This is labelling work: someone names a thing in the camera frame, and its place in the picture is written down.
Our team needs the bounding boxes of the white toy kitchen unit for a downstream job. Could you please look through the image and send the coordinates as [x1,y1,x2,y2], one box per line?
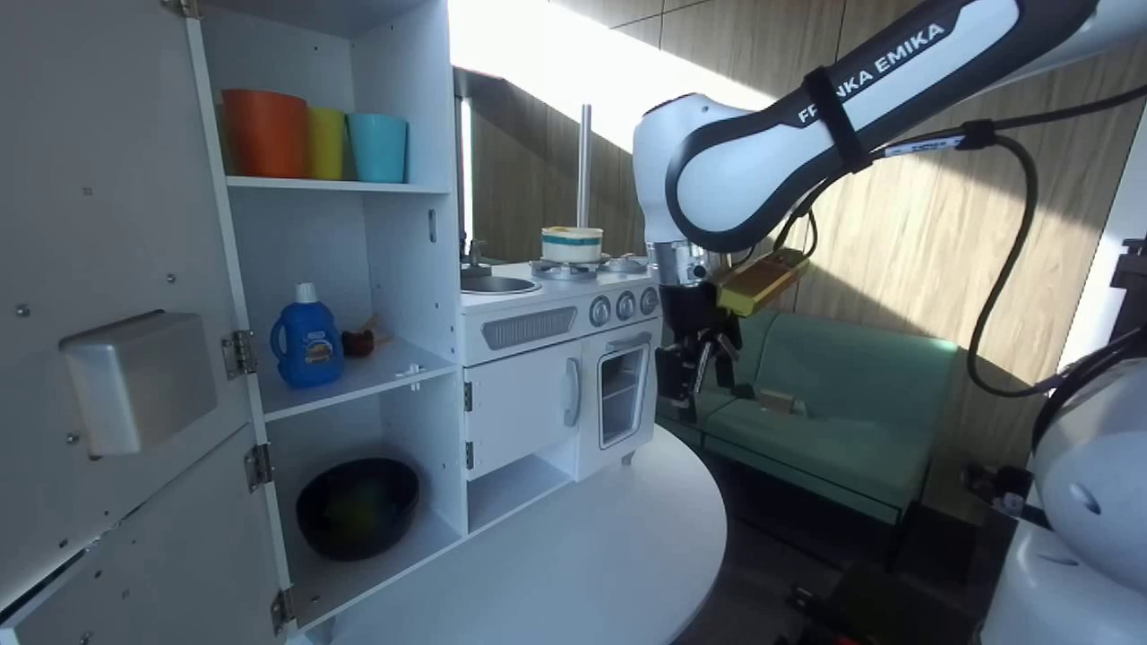
[199,0,659,645]

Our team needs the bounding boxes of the yellow cup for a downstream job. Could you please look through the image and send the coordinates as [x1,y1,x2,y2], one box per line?
[310,107,347,180]

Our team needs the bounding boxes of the green sofa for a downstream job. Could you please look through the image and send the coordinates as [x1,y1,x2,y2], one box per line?
[696,310,961,526]

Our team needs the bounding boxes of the teal cup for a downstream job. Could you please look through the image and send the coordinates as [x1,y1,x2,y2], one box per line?
[347,113,409,181]

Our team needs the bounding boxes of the yellow wrist camera box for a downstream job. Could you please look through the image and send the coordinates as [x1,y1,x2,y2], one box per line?
[717,252,807,320]

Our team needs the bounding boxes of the white vertical pole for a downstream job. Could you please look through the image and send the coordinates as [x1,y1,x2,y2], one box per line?
[574,102,591,228]

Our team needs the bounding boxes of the small dark brown object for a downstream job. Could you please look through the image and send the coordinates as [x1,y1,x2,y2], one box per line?
[340,324,377,358]

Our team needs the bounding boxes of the black bowl with items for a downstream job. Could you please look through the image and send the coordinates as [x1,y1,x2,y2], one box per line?
[293,458,420,562]

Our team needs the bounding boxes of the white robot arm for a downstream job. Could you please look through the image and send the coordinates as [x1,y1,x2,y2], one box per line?
[635,0,1147,645]

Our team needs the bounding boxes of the silver stove burner near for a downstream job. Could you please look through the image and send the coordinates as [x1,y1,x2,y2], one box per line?
[602,254,652,280]

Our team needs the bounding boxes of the white bowl with teal band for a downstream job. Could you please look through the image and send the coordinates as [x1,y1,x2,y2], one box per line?
[543,225,602,262]

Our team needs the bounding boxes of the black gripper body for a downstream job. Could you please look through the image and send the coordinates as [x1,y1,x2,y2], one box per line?
[657,284,731,409]

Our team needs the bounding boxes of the white cupboard door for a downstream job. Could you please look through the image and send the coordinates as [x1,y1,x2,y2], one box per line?
[0,0,285,645]

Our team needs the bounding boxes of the orange cup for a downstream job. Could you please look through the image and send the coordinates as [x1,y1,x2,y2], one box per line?
[222,88,310,180]

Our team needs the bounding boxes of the blue detergent bottle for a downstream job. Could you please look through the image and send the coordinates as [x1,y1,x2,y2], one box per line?
[269,284,343,387]

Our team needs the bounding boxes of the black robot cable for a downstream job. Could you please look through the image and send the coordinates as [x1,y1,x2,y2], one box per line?
[872,81,1147,403]

